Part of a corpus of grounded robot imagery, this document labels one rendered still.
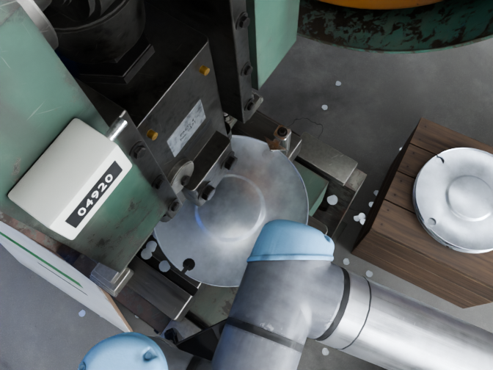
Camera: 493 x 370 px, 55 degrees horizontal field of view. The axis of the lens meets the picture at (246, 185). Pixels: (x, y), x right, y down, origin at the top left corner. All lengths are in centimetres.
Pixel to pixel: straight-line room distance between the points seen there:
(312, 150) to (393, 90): 91
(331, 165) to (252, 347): 69
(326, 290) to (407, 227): 93
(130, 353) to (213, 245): 47
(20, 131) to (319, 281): 27
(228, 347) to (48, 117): 24
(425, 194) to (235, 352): 102
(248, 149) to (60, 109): 62
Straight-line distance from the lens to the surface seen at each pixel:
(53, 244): 114
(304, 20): 88
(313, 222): 87
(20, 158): 34
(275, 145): 91
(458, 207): 139
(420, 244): 136
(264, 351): 42
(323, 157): 107
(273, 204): 88
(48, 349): 178
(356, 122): 184
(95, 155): 33
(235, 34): 53
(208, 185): 73
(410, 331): 49
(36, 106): 32
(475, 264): 140
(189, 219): 88
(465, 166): 144
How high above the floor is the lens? 162
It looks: 71 degrees down
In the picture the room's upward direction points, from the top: 8 degrees counter-clockwise
